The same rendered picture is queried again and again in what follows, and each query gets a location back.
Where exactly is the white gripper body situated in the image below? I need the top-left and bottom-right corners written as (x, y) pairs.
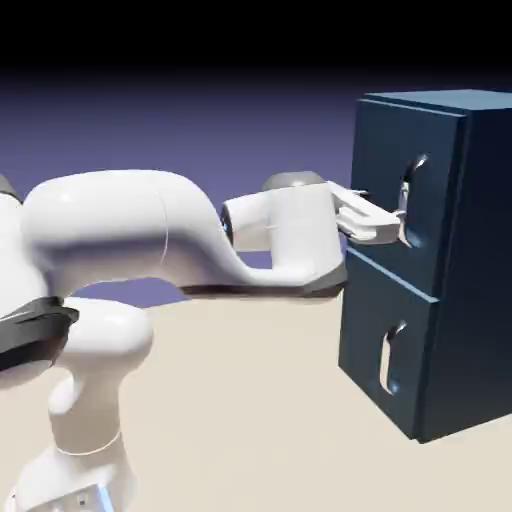
top-left (326, 180), bottom-right (406, 245)

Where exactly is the large dark blue cabinet door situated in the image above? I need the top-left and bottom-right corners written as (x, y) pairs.
top-left (346, 98), bottom-right (468, 297)

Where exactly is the dark blue cabinet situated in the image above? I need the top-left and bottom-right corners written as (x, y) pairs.
top-left (337, 90), bottom-right (512, 444)

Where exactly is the curved silver handle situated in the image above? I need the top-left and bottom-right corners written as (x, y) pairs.
top-left (395, 153), bottom-right (430, 249)
top-left (378, 319), bottom-right (408, 397)

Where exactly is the curved silver handle, short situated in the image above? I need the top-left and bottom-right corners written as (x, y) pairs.
top-left (378, 319), bottom-right (408, 397)

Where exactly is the small dark blue cabinet door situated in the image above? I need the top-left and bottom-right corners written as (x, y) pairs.
top-left (337, 250), bottom-right (439, 441)

